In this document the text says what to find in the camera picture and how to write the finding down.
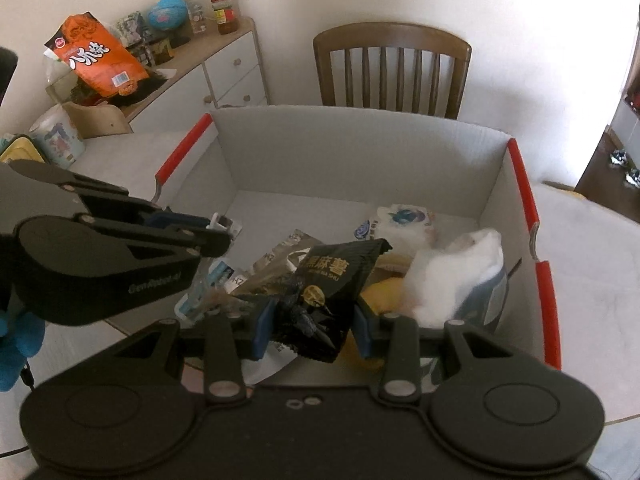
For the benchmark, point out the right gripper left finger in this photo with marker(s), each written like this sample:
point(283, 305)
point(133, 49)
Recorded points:
point(230, 338)

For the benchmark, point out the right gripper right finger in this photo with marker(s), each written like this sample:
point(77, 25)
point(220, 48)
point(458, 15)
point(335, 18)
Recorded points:
point(394, 339)

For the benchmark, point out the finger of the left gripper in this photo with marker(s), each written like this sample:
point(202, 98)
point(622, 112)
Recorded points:
point(164, 229)
point(105, 200)

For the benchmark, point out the white snack pouch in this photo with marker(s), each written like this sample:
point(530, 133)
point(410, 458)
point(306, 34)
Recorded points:
point(218, 276)

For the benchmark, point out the yellow squeaky toy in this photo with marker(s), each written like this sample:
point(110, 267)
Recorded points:
point(382, 293)

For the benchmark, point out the silver foil wrapper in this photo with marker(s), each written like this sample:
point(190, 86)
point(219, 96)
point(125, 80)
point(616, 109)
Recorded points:
point(281, 260)

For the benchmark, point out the black wrapper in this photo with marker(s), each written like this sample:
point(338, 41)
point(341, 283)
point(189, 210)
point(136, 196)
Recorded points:
point(314, 313)

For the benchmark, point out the white grey large pouch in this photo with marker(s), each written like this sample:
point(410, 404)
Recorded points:
point(464, 281)

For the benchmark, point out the blueberry bread packet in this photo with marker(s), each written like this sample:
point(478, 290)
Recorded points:
point(406, 228)

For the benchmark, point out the blue gloved left hand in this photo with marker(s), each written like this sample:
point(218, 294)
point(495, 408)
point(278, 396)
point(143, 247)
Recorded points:
point(22, 335)

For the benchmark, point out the white paper roll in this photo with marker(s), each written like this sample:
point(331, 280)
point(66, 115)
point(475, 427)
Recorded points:
point(57, 137)

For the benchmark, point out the wooden high chair back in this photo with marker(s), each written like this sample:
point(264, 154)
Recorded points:
point(94, 121)

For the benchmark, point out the yellow rimmed lunch box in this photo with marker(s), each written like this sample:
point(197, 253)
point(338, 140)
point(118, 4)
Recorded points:
point(19, 147)

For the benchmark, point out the red cardboard box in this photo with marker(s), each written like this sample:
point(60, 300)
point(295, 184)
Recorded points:
point(326, 170)

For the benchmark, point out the orange snack bag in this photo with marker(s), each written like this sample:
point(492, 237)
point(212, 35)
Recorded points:
point(96, 56)

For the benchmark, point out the white sideboard cabinet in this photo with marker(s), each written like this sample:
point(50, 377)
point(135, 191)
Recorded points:
point(209, 72)

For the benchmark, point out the small blue globe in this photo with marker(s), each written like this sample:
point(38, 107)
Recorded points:
point(169, 16)

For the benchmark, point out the red lid sauce jar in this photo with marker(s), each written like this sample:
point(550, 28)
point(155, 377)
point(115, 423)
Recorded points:
point(225, 16)

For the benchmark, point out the far wooden chair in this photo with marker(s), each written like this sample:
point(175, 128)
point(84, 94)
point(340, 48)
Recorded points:
point(393, 66)

